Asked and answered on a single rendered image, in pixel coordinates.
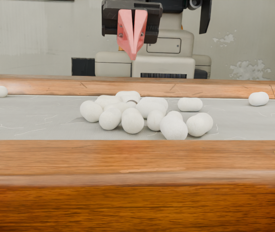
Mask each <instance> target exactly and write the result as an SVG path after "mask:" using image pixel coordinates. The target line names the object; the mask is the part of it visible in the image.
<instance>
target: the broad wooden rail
mask: <svg viewBox="0 0 275 232"><path fill-rule="evenodd" d="M0 86H4V87H6V88H7V90H8V94H7V95H52V96H101V95H108V96H115V95H116V94H117V93H118V92H120V91H136V92H138V93H139V95H140V97H160V98H210V99H249V96H250V95H251V94H252V93H258V92H265V93H267V94H268V96H269V99H275V81H256V80H219V79H182V78H145V77H108V76H65V75H17V74H0Z"/></svg>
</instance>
